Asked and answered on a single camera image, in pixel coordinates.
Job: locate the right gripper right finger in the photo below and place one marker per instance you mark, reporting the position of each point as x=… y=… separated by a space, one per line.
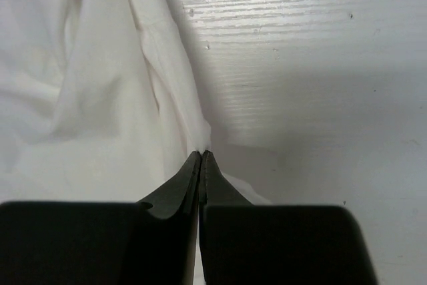
x=242 y=243

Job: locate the white t-shirt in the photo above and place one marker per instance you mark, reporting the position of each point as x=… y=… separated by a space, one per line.
x=98 y=102

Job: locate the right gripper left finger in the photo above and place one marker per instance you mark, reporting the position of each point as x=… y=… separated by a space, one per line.
x=151 y=241

